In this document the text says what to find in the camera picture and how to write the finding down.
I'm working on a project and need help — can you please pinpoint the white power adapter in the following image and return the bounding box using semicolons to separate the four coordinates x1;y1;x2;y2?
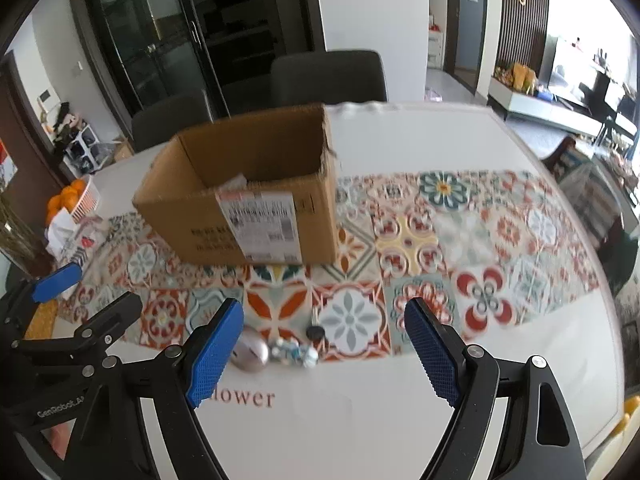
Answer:
212;174;247;193

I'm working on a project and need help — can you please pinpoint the person's left hand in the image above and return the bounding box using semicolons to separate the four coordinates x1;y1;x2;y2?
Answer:
47;420;75;460

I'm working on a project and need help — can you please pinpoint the silver oval mouse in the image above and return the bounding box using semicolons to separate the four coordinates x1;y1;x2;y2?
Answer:
230;325;270;373

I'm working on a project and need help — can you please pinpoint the glass vase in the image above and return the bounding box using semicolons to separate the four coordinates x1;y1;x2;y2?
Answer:
0;197;53;278

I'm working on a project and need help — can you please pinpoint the patterned fabric tissue pouch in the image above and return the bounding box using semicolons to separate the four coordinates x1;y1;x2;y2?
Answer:
46;209;110;270

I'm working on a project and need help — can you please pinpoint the orange fruit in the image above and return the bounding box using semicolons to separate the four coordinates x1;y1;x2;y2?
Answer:
46;179;86;226

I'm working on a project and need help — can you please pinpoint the white fruit basket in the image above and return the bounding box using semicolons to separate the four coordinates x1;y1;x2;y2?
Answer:
70;174;100;224

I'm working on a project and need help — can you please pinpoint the colourful patterned table runner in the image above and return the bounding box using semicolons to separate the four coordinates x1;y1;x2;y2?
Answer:
58;171;599;361

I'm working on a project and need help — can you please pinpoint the brown cardboard box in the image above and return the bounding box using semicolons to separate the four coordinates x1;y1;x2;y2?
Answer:
132;104;338;266

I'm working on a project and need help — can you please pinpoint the dark chair left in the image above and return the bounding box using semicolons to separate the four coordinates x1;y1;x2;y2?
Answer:
131;89;215;152

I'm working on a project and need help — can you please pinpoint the dark chair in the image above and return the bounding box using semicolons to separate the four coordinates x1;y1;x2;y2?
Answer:
131;89;215;152
270;50;387;107

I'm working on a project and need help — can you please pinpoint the white tv console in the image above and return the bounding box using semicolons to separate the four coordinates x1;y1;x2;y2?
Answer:
488;78;601;138

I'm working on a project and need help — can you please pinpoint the dark glass cabinet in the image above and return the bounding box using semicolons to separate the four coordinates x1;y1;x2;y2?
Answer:
70;0;324;128

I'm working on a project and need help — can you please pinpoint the dark chair right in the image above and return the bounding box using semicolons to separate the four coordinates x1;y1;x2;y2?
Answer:
270;50;387;107

